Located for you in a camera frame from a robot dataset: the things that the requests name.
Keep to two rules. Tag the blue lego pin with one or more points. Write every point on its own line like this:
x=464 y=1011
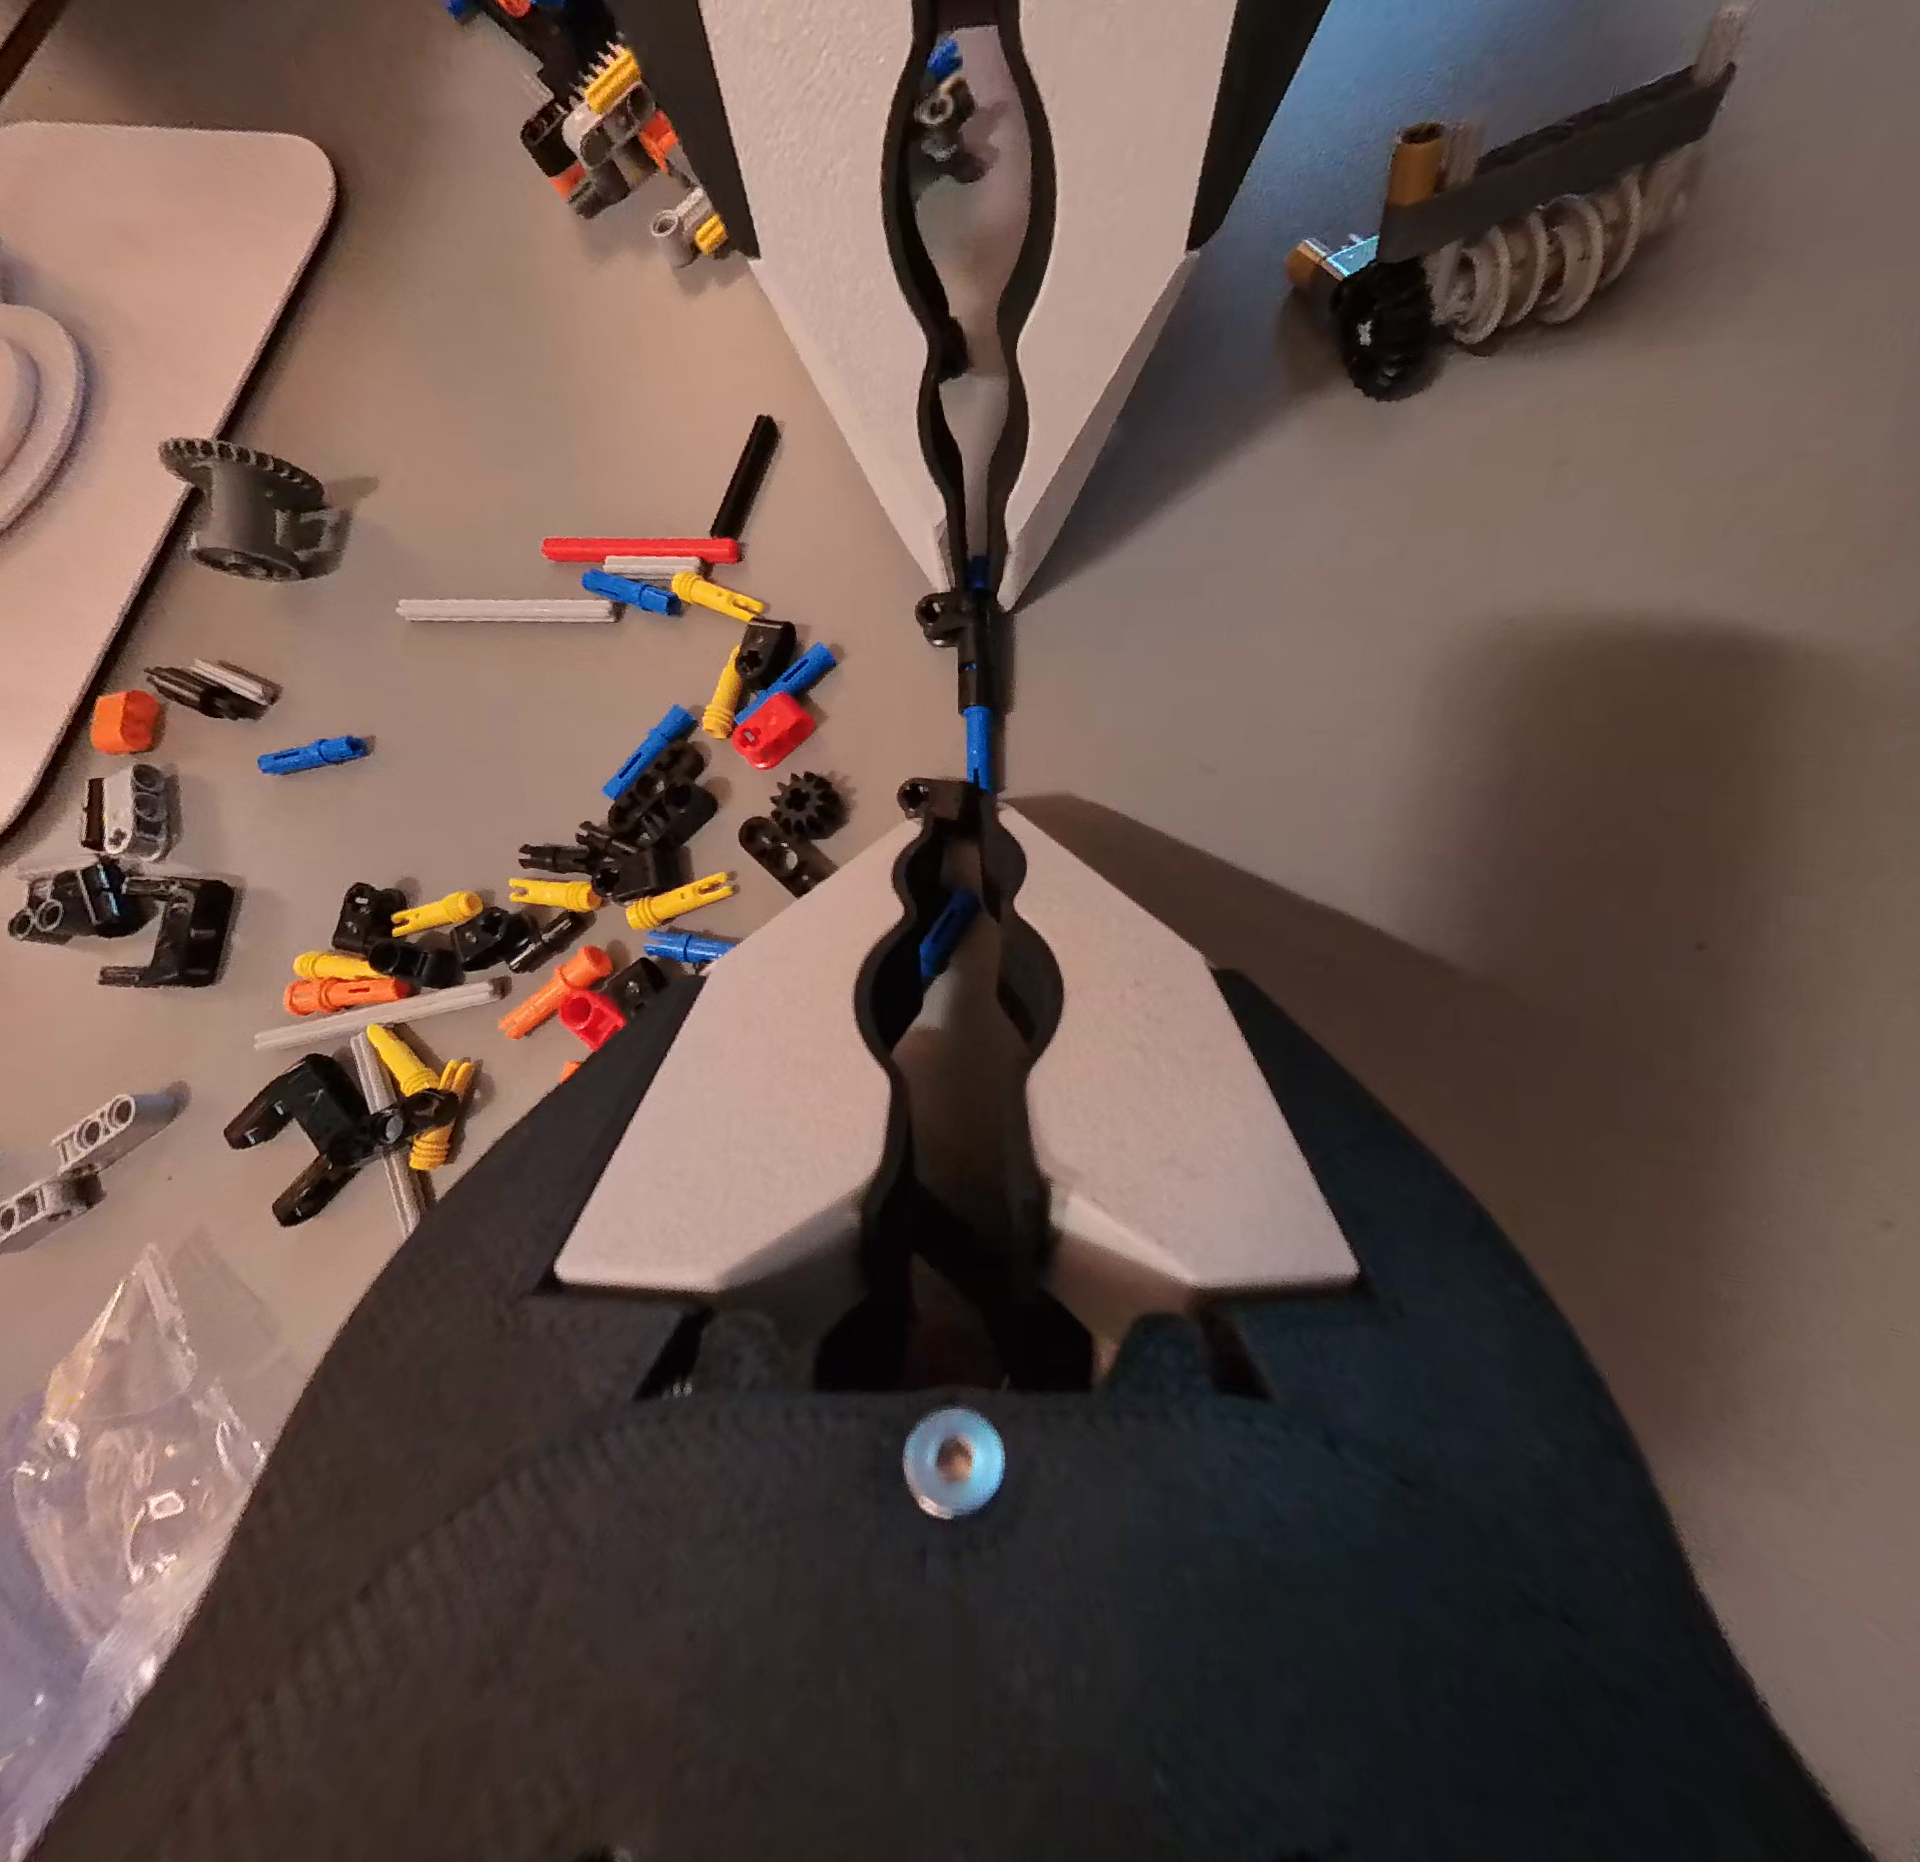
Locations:
x=630 y=590
x=313 y=754

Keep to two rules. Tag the pile of small lego pieces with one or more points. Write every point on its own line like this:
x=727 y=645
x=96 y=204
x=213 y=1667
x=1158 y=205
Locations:
x=675 y=903

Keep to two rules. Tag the long grey lego axle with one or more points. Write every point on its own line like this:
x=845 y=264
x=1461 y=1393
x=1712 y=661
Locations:
x=509 y=608

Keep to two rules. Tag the light grey lego liftarm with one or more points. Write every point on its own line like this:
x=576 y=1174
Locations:
x=120 y=1122
x=44 y=1209

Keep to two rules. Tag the lego beam with white gears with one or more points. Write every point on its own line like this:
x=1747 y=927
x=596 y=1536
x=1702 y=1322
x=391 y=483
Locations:
x=1559 y=137

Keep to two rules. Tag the short grey lego axle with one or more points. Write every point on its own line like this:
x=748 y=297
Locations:
x=654 y=565

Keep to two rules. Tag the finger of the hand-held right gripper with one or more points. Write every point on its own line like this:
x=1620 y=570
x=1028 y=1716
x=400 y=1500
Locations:
x=1124 y=167
x=810 y=121

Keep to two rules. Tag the multicolour lego chassis assembly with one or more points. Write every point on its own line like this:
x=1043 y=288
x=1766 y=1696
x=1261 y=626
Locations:
x=599 y=90

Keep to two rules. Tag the red lego axle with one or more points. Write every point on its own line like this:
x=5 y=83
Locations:
x=641 y=548

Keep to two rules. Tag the black grey lego connector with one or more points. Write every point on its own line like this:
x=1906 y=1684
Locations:
x=210 y=689

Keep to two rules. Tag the yellow lego pin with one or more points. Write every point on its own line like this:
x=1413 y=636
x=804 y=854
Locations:
x=717 y=595

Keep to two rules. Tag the black lego axle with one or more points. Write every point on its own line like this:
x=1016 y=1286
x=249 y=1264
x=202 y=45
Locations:
x=743 y=478

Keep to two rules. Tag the dark grey lego differential gear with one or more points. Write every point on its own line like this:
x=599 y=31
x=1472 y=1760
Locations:
x=249 y=511

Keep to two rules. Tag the blue black lego axle assembly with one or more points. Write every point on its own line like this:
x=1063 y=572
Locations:
x=978 y=745

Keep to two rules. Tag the empty clear plastic bag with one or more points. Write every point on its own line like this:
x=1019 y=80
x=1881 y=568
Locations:
x=120 y=1443

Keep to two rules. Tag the grey lego connector block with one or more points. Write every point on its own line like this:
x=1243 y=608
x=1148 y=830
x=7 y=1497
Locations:
x=136 y=810

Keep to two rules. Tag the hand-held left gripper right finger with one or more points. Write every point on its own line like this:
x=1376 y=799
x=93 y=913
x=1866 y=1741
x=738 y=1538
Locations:
x=1187 y=1125

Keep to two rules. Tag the small orange lego piece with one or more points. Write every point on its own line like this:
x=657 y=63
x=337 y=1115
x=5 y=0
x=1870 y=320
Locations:
x=126 y=722

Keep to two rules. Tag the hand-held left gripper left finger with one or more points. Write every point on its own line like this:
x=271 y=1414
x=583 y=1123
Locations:
x=719 y=1141

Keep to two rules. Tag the black lego pin connector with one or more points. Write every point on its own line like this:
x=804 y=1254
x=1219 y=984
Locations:
x=67 y=899

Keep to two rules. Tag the black lego bracket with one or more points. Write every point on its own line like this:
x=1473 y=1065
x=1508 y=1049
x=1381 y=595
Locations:
x=189 y=932
x=293 y=1104

